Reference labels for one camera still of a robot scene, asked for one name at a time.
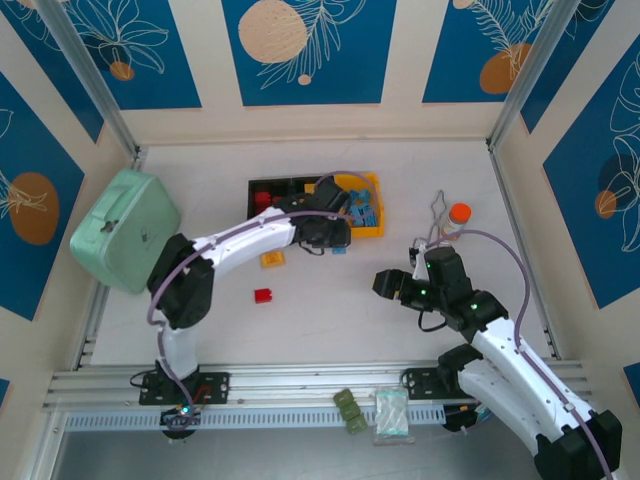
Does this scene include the yellow plastic bin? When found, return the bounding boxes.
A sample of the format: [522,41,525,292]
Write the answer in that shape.
[333,172,387,239]

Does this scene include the orange capped bottle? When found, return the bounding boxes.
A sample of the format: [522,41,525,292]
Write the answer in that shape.
[439,202,472,242]

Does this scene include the clear bag teal parts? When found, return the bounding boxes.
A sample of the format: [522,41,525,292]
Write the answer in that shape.
[372,384,417,446]

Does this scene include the mint green carry case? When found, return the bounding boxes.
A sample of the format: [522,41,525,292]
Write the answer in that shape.
[68,168,182,295]

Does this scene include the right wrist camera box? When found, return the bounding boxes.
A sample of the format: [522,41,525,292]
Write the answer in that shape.
[407,238,432,279]

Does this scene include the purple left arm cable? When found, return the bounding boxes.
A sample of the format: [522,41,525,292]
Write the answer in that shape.
[147,170,376,431]

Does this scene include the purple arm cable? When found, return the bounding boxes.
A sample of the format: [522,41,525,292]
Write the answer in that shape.
[147,170,376,431]
[422,228,616,480]

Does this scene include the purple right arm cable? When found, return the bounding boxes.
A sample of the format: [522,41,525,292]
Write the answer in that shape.
[422,228,616,480]

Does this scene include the metal wire tongs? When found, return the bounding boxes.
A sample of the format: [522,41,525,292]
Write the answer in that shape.
[412,188,451,251]

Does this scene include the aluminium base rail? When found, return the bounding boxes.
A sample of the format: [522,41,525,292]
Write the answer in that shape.
[42,360,591,414]

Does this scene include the base circuit board with wires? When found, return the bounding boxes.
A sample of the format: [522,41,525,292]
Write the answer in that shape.
[443,399,494,436]
[158,399,204,441]

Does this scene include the blue floral wall panel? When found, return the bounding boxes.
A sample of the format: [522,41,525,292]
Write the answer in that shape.
[0,72,86,322]
[64,0,204,111]
[542,47,640,310]
[519,0,640,135]
[221,0,399,107]
[0,9,106,145]
[421,0,556,105]

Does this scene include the grey slotted cable duct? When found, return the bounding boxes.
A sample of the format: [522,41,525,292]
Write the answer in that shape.
[63,405,447,432]

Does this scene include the aluminium frame post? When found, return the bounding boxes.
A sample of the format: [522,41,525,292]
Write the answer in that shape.
[487,0,576,149]
[34,0,141,159]

